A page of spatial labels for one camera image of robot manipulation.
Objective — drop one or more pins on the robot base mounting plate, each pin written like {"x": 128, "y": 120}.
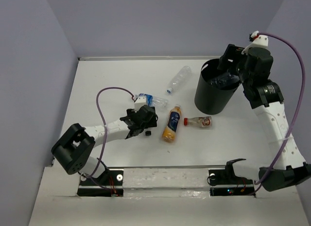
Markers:
{"x": 165, "y": 182}

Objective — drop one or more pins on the clear bottle blue cap far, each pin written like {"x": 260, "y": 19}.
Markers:
{"x": 179, "y": 80}

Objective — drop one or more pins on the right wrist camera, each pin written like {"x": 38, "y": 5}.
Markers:
{"x": 257, "y": 41}

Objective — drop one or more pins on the clear bottle blue label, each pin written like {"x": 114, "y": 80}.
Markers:
{"x": 153, "y": 100}

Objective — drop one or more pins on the orange juice bottle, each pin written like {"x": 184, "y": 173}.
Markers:
{"x": 169, "y": 132}

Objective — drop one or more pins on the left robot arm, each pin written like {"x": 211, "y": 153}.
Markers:
{"x": 73, "y": 149}

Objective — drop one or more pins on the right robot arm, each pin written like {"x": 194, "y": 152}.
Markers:
{"x": 286, "y": 166}

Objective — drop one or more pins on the black cylindrical bin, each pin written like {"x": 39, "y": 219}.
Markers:
{"x": 211, "y": 100}

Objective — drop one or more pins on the small bottle red cap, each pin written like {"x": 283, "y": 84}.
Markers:
{"x": 200, "y": 122}

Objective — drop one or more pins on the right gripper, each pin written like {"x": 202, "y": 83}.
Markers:
{"x": 233, "y": 52}

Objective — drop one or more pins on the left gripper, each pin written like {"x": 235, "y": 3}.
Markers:
{"x": 151, "y": 123}

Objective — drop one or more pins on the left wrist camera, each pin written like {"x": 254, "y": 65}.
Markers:
{"x": 139, "y": 102}

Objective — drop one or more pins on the clear crushed bottle white cap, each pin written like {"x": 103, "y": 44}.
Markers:
{"x": 224, "y": 80}

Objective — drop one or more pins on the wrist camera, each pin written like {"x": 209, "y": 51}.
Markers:
{"x": 139, "y": 102}
{"x": 257, "y": 41}

